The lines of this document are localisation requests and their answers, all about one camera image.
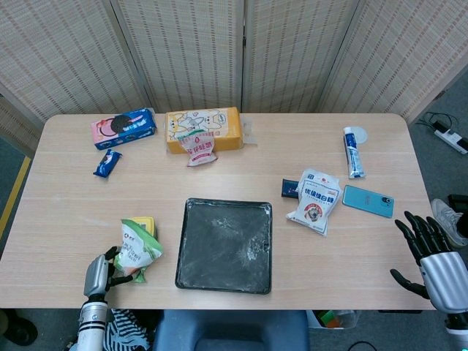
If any white sugar bag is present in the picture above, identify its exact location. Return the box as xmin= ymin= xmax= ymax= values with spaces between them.
xmin=285 ymin=168 xmax=341 ymax=237

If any red white small packet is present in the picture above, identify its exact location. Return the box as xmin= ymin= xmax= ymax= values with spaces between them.
xmin=178 ymin=129 xmax=219 ymax=167

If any blue pink cookie box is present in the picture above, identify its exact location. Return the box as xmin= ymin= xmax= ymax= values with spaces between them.
xmin=90 ymin=107 xmax=158 ymax=151

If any clear box with colourful items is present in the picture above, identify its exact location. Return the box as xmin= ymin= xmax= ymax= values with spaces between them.
xmin=306 ymin=309 xmax=361 ymax=330

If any small blue cookie packet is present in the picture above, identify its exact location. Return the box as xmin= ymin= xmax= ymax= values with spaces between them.
xmin=93 ymin=148 xmax=124 ymax=179

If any white power strip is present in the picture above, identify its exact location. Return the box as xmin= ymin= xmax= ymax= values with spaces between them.
xmin=434 ymin=127 xmax=468 ymax=155

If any dark blue small box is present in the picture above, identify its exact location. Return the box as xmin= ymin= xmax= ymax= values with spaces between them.
xmin=281 ymin=178 xmax=301 ymax=200

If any black white striped cloth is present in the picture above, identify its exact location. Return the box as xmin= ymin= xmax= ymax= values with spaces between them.
xmin=102 ymin=309 xmax=151 ymax=351

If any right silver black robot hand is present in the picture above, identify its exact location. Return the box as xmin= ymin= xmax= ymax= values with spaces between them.
xmin=389 ymin=210 xmax=468 ymax=312

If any yellow tissue pack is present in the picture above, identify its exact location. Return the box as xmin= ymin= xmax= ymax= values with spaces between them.
xmin=165 ymin=106 xmax=259 ymax=155

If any black cable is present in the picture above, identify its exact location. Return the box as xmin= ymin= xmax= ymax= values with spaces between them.
xmin=415 ymin=111 xmax=460 ymax=132
xmin=347 ymin=341 xmax=381 ymax=351

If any blue chair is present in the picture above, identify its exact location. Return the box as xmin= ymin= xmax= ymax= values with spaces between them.
xmin=152 ymin=309 xmax=311 ymax=351

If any white round disc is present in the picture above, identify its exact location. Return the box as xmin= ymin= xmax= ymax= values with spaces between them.
xmin=351 ymin=126 xmax=369 ymax=146

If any beige woven folding screen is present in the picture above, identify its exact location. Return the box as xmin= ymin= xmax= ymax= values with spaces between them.
xmin=0 ymin=0 xmax=468 ymax=154

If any grey sneaker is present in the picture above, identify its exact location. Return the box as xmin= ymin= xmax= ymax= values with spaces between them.
xmin=430 ymin=198 xmax=468 ymax=249

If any black rounded object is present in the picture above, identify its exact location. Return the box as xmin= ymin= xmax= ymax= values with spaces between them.
xmin=0 ymin=309 xmax=38 ymax=347

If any green white corn starch bag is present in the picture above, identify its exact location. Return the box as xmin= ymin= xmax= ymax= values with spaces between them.
xmin=112 ymin=218 xmax=165 ymax=284

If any black baking tray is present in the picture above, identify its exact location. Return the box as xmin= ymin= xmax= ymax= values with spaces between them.
xmin=174 ymin=197 xmax=273 ymax=295

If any green tub with yellow lid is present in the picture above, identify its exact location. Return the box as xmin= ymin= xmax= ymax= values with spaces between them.
xmin=131 ymin=216 xmax=159 ymax=238

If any teal smartphone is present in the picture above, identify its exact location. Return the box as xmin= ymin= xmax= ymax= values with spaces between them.
xmin=341 ymin=184 xmax=396 ymax=219

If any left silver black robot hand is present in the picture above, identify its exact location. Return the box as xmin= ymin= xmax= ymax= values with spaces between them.
xmin=83 ymin=246 xmax=135 ymax=298

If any blue white toothpaste tube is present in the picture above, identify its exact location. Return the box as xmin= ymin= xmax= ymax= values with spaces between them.
xmin=342 ymin=127 xmax=366 ymax=180

